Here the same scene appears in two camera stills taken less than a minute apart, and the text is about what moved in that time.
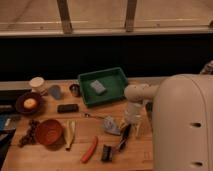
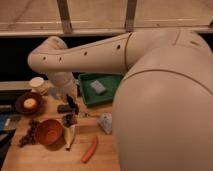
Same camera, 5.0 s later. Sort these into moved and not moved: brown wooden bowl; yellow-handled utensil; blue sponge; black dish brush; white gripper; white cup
Moved: black dish brush; white gripper
Not moved: white cup; brown wooden bowl; yellow-handled utensil; blue sponge
